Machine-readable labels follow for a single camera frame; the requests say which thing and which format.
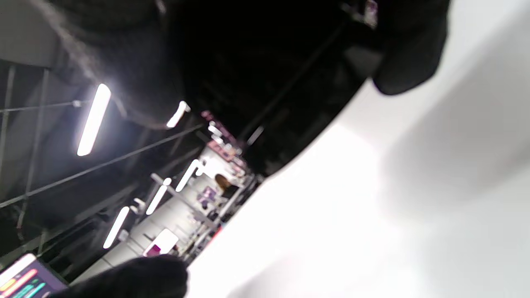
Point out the person's right hand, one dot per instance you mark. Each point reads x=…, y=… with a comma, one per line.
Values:
x=124, y=62

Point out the black dice shaker cover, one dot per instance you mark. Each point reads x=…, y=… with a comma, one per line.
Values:
x=256, y=74

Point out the ceiling light tube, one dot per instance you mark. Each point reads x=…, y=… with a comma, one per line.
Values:
x=94, y=120
x=157, y=198
x=178, y=114
x=116, y=227
x=188, y=174

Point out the white panel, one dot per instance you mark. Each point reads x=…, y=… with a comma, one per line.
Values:
x=163, y=242

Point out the laptop screen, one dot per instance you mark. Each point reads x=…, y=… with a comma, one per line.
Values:
x=25, y=281

